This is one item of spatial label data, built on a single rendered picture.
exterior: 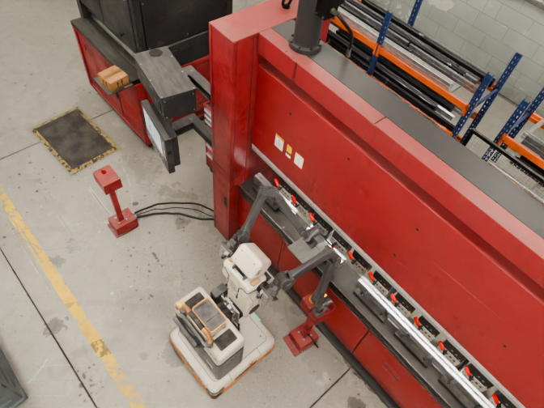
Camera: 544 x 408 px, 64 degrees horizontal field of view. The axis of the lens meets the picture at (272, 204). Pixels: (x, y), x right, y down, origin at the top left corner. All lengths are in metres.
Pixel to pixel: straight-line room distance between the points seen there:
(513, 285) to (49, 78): 5.66
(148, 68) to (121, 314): 2.19
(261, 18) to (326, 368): 2.84
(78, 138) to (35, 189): 0.78
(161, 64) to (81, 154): 2.43
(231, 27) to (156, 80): 0.60
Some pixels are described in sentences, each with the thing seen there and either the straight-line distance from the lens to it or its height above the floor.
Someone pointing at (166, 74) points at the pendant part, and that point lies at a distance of 3.09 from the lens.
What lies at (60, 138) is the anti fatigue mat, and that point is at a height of 0.01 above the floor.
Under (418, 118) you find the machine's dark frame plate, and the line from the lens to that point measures 2.50.
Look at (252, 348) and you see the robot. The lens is 3.74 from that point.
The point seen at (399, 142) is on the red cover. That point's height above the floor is 2.30.
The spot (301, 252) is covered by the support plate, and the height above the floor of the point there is 1.00.
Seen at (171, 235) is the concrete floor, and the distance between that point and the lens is 4.54.
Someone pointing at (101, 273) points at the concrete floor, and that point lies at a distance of 4.46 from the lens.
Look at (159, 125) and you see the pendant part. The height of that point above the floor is 1.60.
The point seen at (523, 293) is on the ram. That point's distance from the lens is 2.43.
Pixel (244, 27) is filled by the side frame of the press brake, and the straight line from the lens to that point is 2.88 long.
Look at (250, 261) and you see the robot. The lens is 2.82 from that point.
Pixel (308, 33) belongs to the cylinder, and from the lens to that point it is 2.66.
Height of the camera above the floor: 3.84
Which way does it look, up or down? 54 degrees down
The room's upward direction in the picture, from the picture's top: 9 degrees clockwise
